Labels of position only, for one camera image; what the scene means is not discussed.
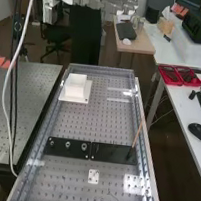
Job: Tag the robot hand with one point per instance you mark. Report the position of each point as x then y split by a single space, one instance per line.
50 9

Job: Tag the black office chair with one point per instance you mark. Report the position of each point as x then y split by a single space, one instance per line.
56 37

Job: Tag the dark keyboard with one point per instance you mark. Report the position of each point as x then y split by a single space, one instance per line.
126 30

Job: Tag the small white box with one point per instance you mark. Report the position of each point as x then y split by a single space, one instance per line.
75 85

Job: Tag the white mouse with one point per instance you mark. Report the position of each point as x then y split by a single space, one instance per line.
127 41

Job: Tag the wooden desk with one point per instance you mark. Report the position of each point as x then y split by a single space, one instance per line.
141 45

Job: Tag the clear box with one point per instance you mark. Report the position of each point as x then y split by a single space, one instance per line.
96 124

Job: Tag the long white desk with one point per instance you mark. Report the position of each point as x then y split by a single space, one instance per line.
174 51

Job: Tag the metal nut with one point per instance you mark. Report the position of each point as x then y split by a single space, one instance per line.
84 146
67 144

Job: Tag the red tray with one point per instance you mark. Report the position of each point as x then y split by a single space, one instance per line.
189 76
170 75

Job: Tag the thin stick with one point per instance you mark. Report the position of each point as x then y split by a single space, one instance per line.
137 134

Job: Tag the black plate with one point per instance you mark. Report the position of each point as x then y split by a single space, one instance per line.
113 153

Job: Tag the small square metal plate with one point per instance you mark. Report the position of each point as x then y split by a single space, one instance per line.
93 177

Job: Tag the black mouse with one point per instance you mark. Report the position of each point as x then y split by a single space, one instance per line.
198 131

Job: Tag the flat white base plate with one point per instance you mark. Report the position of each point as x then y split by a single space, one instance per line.
86 97

